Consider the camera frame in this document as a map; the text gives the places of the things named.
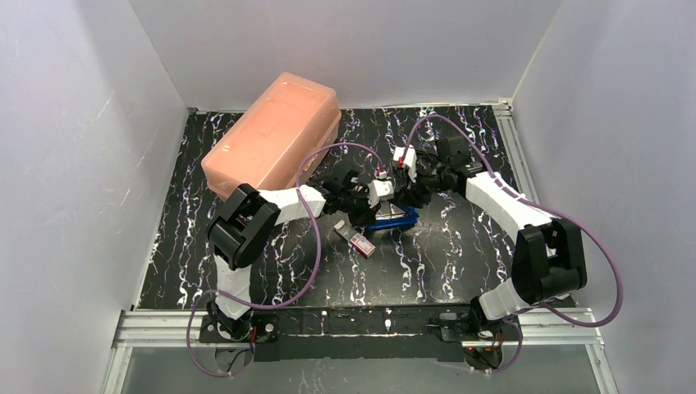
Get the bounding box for blue stapler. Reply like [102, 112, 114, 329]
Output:
[364, 204, 419, 231]

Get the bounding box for red white staple box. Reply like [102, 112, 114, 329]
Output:
[333, 220, 376, 258]

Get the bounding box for beige small stapler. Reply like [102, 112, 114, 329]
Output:
[377, 201, 396, 220]

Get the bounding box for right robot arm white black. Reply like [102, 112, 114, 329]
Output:
[393, 137, 588, 328]

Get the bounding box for pink plastic storage box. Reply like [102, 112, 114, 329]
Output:
[201, 72, 341, 200]

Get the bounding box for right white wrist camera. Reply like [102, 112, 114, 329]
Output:
[392, 145, 417, 182]

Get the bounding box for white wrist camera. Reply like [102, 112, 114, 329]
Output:
[392, 145, 417, 182]
[368, 179, 395, 208]

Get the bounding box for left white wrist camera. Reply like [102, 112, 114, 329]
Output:
[368, 179, 395, 208]

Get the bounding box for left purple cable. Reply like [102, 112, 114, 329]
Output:
[185, 141, 388, 379]

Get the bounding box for purple cable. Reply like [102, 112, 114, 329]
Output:
[185, 141, 388, 379]
[405, 112, 625, 376]

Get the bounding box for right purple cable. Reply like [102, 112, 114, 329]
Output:
[405, 112, 625, 376]

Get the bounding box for aluminium frame rail right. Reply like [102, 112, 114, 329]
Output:
[492, 102, 538, 204]

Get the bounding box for aluminium frame rail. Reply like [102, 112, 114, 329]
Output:
[111, 309, 605, 349]
[492, 102, 538, 204]

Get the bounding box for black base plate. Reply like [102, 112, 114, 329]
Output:
[195, 304, 520, 368]

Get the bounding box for aluminium frame rail front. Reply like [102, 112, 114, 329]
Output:
[111, 309, 605, 349]

